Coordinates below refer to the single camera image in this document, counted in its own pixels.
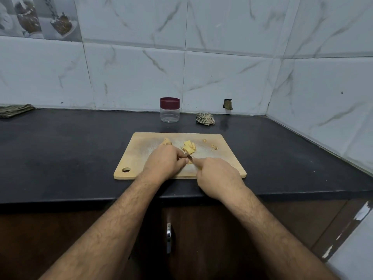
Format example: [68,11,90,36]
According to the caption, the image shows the metal cabinet handle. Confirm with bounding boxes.
[166,222,174,256]

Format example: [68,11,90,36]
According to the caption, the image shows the person's right hand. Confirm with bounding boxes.
[192,157,247,202]

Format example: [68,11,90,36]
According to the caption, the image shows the decorative picture tiles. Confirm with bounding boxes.
[0,0,82,42]

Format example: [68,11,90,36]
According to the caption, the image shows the pile of yellow ginger slices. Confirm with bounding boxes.
[181,140,198,156]

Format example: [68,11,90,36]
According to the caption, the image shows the black countertop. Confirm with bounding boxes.
[0,108,373,204]

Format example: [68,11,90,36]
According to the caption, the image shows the crumpled patterned cloth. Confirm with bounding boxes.
[195,112,216,126]

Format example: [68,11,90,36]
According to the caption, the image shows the person's left hand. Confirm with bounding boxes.
[141,143,191,184]

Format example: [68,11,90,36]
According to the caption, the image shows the clear jar maroon lid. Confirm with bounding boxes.
[160,97,181,124]

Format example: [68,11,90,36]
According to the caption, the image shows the person's right forearm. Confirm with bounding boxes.
[224,187,339,280]

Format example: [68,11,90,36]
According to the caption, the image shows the person's left forearm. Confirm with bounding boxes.
[40,175,165,280]

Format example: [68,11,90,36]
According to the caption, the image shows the folded green cloth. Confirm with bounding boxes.
[0,103,36,118]

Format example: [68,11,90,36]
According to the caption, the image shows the brown wooden cabinet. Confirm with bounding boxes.
[0,195,373,280]

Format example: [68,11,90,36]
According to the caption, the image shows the wooden cutting board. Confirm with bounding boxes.
[113,132,247,180]

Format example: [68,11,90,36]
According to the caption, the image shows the small ginger peel scraps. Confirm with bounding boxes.
[202,138,220,151]

